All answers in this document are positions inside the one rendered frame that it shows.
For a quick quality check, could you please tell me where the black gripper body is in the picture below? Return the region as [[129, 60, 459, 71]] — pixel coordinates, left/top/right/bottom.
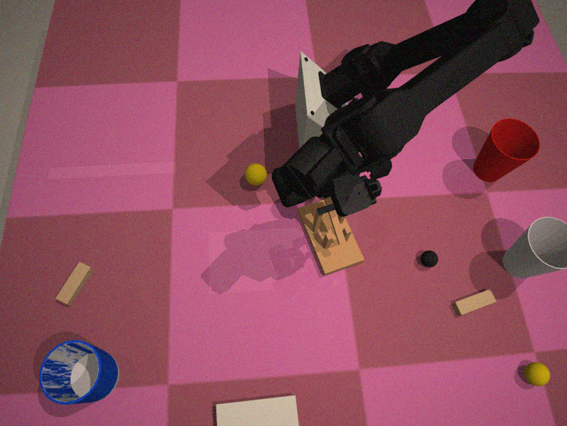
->
[[272, 146, 392, 207]]

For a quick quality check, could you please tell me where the yellow ball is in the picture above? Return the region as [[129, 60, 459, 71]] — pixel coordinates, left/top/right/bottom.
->
[[245, 163, 267, 185], [524, 362, 550, 386]]

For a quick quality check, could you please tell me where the red cup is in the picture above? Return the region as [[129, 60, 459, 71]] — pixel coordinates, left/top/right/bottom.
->
[[473, 118, 540, 183]]

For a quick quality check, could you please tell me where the black ball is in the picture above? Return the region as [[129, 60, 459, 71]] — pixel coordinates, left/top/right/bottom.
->
[[420, 251, 438, 267]]

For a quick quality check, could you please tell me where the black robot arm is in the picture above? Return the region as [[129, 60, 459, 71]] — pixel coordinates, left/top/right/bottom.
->
[[280, 0, 540, 217]]

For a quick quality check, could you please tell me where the blue mug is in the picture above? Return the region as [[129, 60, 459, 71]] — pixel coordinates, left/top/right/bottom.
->
[[39, 340, 119, 405]]

